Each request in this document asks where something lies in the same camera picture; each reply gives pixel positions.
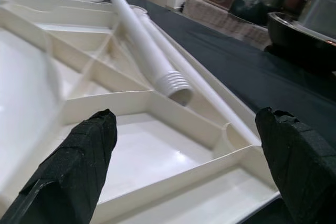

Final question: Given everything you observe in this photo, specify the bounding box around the clear lidded plastic container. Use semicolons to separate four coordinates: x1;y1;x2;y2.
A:
296;0;336;35

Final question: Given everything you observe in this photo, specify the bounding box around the black table cloth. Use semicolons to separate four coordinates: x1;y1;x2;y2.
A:
124;0;336;224

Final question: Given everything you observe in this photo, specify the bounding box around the cream plastic table top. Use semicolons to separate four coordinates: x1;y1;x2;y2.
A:
0;0;281;224

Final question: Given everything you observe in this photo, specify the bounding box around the patterned beige cloth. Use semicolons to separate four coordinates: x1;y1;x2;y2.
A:
181;0;270;50

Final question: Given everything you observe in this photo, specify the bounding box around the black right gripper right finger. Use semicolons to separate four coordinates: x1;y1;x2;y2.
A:
255;107;336;224

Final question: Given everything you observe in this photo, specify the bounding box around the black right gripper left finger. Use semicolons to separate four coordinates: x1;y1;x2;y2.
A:
0;109;118;224

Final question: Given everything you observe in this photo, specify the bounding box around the white plastic table leg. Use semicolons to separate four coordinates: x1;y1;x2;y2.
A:
131;5;262;145
104;0;194;105

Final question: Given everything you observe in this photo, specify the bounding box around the black wok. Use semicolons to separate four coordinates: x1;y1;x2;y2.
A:
264;10;336;69

